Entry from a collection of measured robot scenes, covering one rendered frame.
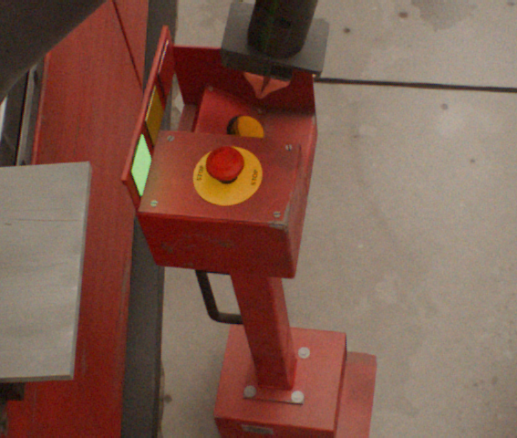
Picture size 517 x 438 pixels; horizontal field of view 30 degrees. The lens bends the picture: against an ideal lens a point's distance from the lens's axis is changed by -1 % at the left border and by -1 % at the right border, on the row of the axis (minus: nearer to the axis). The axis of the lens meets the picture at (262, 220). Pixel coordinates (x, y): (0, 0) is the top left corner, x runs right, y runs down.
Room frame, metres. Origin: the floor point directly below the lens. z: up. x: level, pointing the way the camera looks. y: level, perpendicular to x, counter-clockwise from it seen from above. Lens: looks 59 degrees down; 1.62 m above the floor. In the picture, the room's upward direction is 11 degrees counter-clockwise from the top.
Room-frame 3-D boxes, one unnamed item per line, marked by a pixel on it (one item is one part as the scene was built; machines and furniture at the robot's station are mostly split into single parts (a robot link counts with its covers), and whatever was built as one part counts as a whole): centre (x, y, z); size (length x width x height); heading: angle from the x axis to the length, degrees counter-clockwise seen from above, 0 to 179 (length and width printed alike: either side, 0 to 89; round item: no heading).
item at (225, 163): (0.57, 0.03, 0.79); 0.04 x 0.04 x 0.04
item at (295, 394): (0.62, 0.02, 0.13); 0.10 x 0.10 x 0.01; 72
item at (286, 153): (0.62, 0.02, 0.75); 0.20 x 0.16 x 0.18; 162
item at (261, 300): (0.62, 0.02, 0.39); 0.05 x 0.05 x 0.54; 72
